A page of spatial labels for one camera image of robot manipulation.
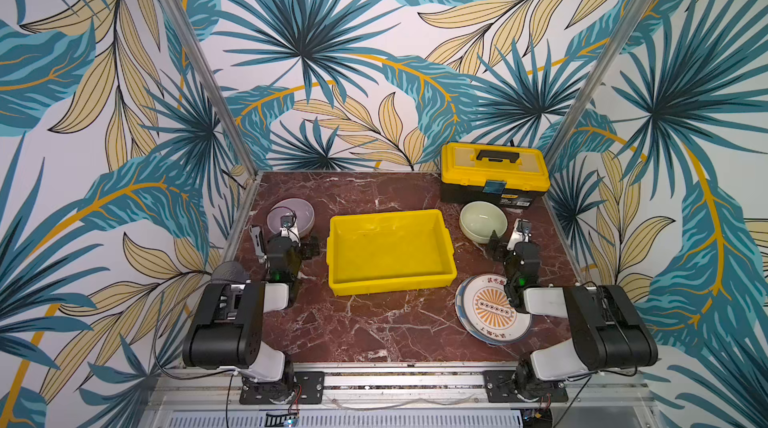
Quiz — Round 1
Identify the orange sunburst plate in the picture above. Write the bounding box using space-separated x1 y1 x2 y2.
455 274 533 346

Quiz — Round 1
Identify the yellow plastic bin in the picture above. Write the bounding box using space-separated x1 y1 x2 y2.
326 209 457 297

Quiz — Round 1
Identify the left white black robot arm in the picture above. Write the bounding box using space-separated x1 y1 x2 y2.
181 226 320 404

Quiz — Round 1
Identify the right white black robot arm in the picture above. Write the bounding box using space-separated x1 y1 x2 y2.
486 231 658 403

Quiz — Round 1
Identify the grey folding knife tool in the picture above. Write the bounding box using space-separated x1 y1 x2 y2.
248 225 266 264

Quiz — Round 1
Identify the lilac bowl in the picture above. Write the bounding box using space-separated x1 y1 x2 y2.
267 198 315 238

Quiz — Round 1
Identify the grey translucent cup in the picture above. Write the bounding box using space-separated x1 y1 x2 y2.
210 261 250 284

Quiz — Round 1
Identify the pale green bowl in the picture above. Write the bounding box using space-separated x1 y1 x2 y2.
459 201 508 244

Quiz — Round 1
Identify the yellow black toolbox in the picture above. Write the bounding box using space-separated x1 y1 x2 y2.
440 142 551 210

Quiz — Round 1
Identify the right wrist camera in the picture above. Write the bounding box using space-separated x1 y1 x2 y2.
515 218 532 238

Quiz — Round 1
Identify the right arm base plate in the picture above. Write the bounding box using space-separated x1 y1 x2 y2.
482 369 569 404

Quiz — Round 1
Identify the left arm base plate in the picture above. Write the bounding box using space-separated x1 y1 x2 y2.
239 371 325 406

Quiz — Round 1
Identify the aluminium front rail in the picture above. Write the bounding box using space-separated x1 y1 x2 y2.
148 362 654 412

